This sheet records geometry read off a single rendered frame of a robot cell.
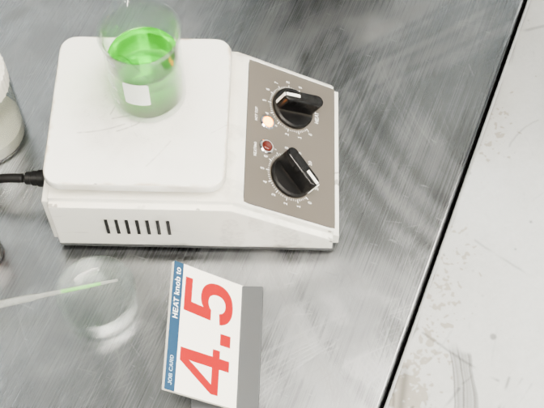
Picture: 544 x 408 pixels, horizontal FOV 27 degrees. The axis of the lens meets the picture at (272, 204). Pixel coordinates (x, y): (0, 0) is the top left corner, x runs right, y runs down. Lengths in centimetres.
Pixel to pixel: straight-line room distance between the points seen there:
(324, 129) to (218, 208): 11
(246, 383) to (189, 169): 15
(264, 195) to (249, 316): 9
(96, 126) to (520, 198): 31
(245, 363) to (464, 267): 17
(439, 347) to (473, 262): 7
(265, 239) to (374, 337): 10
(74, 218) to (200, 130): 10
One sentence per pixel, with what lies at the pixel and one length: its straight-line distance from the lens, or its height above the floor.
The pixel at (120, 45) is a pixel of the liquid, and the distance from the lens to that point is 75.
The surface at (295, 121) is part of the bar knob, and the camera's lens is 80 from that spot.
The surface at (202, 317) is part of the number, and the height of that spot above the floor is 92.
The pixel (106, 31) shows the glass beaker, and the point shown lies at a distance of 74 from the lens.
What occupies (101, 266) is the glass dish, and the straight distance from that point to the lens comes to 81.
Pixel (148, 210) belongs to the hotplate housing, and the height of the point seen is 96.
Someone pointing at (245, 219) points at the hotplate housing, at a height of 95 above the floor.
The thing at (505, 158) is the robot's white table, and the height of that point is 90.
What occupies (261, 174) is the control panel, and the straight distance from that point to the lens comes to 77.
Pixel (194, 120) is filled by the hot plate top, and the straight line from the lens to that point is 76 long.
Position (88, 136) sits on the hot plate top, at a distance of 76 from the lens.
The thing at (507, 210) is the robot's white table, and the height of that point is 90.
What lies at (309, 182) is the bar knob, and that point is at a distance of 77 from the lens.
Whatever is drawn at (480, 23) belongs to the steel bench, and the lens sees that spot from 93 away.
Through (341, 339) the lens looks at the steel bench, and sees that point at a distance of 78.
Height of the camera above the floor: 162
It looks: 61 degrees down
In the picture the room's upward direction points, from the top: straight up
